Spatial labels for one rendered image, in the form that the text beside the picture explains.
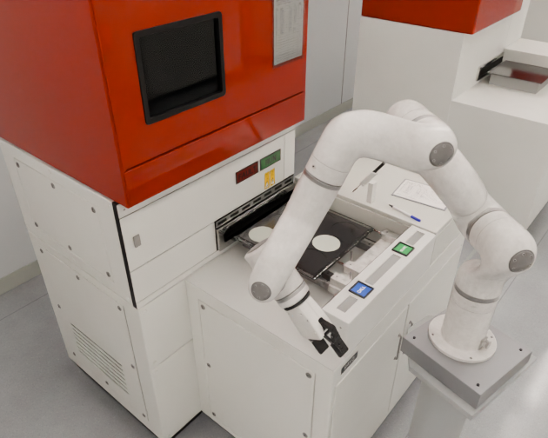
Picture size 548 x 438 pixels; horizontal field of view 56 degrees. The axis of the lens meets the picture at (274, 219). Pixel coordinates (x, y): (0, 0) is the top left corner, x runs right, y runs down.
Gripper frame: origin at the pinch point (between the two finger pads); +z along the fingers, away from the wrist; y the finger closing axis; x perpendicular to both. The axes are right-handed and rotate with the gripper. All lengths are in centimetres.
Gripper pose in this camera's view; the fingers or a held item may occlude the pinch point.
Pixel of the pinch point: (331, 348)
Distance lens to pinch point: 131.2
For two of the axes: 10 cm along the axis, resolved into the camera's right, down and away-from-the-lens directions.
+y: 4.1, -1.5, -9.0
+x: 7.1, -5.7, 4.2
